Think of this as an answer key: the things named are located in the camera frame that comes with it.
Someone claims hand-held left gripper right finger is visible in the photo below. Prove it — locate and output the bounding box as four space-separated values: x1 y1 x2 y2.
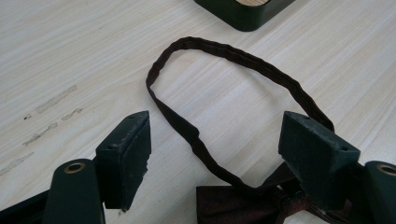
277 110 361 211

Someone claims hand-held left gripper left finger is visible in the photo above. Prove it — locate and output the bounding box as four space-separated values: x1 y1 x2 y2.
95 110 153 213

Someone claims dark brown bow tie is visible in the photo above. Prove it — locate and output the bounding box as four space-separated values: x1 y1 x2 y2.
145 35 370 224

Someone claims dark green tray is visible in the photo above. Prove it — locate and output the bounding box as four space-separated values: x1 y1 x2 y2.
192 0 296 33

